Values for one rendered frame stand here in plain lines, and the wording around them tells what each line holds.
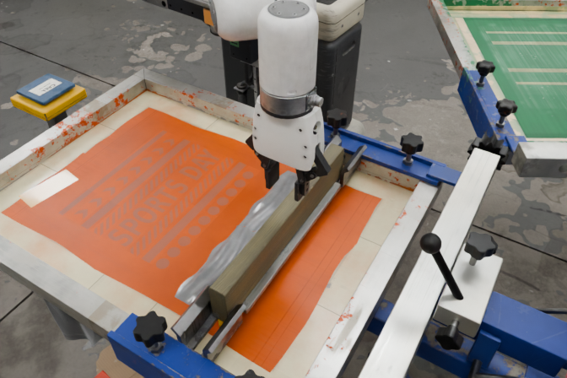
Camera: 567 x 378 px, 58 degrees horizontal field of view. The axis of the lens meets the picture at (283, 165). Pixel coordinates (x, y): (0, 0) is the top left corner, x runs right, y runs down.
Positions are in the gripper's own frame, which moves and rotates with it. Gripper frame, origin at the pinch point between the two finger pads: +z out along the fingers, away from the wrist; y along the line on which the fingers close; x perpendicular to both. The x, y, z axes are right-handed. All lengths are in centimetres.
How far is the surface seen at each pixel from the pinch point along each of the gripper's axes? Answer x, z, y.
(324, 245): -3.8, 16.2, -5.7
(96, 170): 2.8, 16.4, 44.3
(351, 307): 7.6, 12.5, -16.0
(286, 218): 2.2, 5.8, -1.3
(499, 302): -0.8, 7.4, -34.7
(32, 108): -5, 17, 75
